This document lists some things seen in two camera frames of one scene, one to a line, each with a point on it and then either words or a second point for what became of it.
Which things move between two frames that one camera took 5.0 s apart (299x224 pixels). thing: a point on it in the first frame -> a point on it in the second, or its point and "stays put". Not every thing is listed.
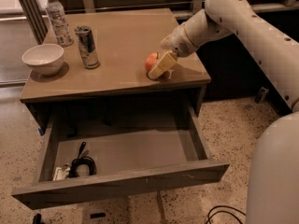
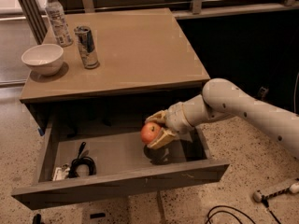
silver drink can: [87, 47] stays put
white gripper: [177, 42] -> [175, 117]
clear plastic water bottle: [58, 19] stays put
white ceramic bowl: [45, 59] stays put
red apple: [150, 61] -> [149, 132]
